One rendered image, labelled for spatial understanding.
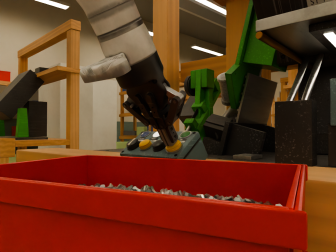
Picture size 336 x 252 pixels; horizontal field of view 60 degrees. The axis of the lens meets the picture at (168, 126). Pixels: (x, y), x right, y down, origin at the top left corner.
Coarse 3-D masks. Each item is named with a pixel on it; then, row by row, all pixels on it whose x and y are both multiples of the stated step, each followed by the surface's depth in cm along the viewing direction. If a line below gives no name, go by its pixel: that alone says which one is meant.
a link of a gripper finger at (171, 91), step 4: (164, 84) 44; (168, 88) 44; (168, 92) 44; (172, 92) 44; (176, 92) 44; (168, 96) 44; (172, 96) 44; (180, 96) 43; (168, 100) 45; (180, 104) 44
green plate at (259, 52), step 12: (252, 12) 65; (252, 24) 66; (252, 36) 66; (240, 48) 66; (252, 48) 65; (264, 48) 64; (240, 60) 66; (252, 60) 65; (264, 60) 64; (252, 72) 72
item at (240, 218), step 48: (0, 192) 22; (48, 192) 20; (96, 192) 18; (144, 192) 18; (192, 192) 37; (240, 192) 35; (288, 192) 32; (0, 240) 23; (48, 240) 21; (96, 240) 19; (144, 240) 17; (192, 240) 16; (240, 240) 15; (288, 240) 14
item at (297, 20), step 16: (272, 16) 44; (288, 16) 42; (304, 16) 41; (320, 16) 39; (272, 32) 46; (288, 32) 46; (304, 32) 46; (320, 32) 42; (288, 48) 55; (304, 48) 55; (320, 48) 55
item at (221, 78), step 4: (224, 72) 70; (220, 76) 69; (224, 76) 69; (220, 80) 68; (224, 80) 68; (220, 84) 69; (224, 84) 69; (220, 88) 70; (224, 88) 69; (224, 92) 70; (224, 96) 71; (228, 96) 71; (224, 100) 72; (228, 100) 71; (224, 104) 72; (228, 104) 72
